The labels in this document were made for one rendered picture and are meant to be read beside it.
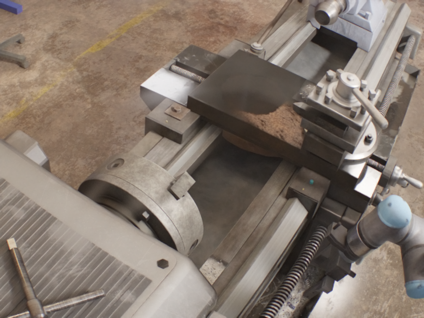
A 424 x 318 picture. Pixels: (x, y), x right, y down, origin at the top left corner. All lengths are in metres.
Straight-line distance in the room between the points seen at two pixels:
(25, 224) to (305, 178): 0.93
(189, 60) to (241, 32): 1.88
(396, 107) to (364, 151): 1.22
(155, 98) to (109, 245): 1.02
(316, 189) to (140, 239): 0.82
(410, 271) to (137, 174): 0.68
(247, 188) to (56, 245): 1.00
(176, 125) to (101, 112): 1.40
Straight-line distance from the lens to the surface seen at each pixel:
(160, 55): 3.37
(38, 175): 0.83
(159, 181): 0.98
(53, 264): 0.72
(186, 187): 0.99
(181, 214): 0.99
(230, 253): 1.36
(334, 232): 1.31
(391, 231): 1.26
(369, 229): 1.27
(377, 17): 2.28
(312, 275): 1.89
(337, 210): 1.56
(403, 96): 2.85
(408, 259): 1.28
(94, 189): 1.03
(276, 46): 2.06
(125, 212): 0.98
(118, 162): 1.03
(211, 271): 1.32
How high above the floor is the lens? 1.94
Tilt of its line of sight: 45 degrees down
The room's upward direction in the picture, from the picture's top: 7 degrees clockwise
